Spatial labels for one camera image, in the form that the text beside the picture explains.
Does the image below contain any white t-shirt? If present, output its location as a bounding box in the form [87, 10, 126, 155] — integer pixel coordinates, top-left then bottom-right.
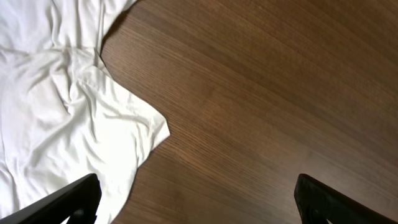
[1, 0, 170, 223]

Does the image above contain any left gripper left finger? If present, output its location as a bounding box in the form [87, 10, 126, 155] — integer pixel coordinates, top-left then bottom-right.
[1, 173, 102, 224]

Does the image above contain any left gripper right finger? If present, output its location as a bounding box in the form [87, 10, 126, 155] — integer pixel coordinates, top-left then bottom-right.
[294, 174, 397, 224]

